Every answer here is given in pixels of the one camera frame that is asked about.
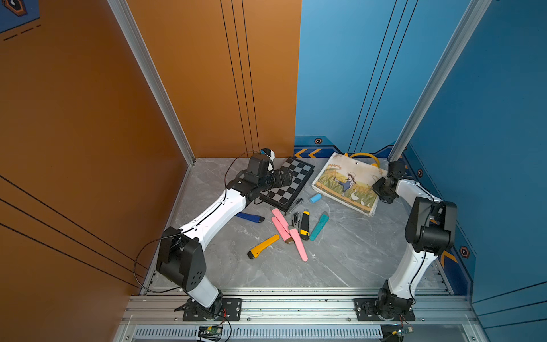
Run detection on light blue small cylinder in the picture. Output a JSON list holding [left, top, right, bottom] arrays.
[[309, 193, 322, 204]]

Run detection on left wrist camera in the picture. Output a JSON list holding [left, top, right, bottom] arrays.
[[246, 148, 275, 177]]

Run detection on left aluminium corner post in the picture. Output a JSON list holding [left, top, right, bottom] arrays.
[[108, 0, 196, 167]]

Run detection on canvas pouch with farm picture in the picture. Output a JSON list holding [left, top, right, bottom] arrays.
[[312, 153, 387, 217]]

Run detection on dark blue utility knife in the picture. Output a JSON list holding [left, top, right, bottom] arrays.
[[236, 212, 265, 223]]

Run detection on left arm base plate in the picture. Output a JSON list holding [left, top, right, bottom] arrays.
[[183, 298, 242, 322]]

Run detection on aluminium corner post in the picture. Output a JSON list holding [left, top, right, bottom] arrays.
[[388, 0, 491, 163], [108, 0, 196, 167]]

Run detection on left green circuit board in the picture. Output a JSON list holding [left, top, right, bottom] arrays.
[[197, 325, 224, 342]]

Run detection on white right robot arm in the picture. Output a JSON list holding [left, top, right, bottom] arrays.
[[373, 161, 457, 321]]

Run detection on aluminium front rail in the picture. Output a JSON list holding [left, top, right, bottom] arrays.
[[114, 288, 487, 341]]

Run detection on black pen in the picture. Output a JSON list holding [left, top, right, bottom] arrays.
[[285, 198, 303, 215]]

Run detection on teal utility knife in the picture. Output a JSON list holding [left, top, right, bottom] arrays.
[[310, 213, 329, 241]]

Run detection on green circuit board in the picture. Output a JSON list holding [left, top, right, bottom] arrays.
[[197, 325, 224, 342], [391, 326, 414, 339]]

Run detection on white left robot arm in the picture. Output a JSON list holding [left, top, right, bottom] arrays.
[[156, 167, 293, 315]]

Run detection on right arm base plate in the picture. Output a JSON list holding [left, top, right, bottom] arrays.
[[353, 298, 416, 322]]

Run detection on black white chessboard box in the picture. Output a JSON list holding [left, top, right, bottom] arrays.
[[258, 157, 316, 213]]

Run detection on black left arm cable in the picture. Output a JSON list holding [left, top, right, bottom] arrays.
[[133, 150, 262, 295]]

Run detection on black yellow utility knife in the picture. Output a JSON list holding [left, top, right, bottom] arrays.
[[299, 210, 311, 241]]

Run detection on right aluminium corner post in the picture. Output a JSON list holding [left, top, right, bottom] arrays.
[[388, 0, 491, 163]]

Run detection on silver black folding knife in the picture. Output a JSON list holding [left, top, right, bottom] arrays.
[[291, 212, 300, 229]]

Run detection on right green circuit board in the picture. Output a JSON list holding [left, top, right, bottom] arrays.
[[391, 326, 414, 339]]

